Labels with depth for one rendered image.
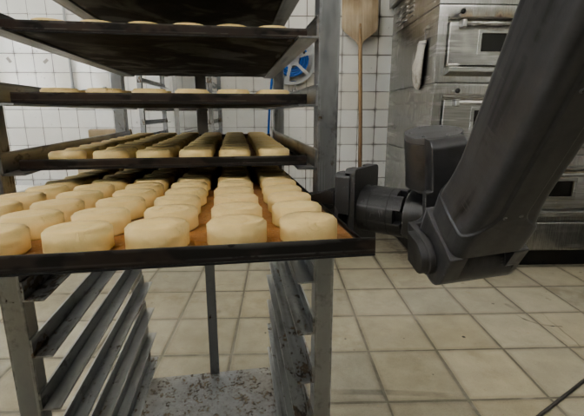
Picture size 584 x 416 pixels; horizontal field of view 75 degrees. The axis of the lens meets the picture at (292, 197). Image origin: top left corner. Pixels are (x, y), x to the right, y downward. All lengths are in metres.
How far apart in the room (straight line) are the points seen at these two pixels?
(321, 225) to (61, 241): 0.19
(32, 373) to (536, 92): 0.70
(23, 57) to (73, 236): 3.70
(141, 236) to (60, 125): 3.56
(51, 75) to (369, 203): 3.58
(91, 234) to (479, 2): 2.56
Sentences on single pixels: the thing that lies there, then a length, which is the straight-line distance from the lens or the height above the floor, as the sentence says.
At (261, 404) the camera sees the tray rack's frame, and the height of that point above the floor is 0.15.
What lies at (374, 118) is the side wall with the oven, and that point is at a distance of 3.48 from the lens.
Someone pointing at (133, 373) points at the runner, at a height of 0.32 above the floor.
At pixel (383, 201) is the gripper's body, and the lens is 0.44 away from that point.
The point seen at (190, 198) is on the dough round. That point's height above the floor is 0.94.
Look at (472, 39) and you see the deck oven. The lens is 2.63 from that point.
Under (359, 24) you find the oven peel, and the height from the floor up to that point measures 1.72.
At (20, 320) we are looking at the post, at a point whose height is 0.74.
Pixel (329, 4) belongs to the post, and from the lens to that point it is 0.58.
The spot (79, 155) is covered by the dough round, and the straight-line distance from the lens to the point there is 0.64.
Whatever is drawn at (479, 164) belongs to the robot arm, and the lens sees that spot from 0.30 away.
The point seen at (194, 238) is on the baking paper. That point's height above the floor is 0.92.
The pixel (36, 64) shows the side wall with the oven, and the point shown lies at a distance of 3.94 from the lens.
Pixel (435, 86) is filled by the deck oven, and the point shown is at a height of 1.18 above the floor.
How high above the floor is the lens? 1.03
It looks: 13 degrees down
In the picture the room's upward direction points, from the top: straight up
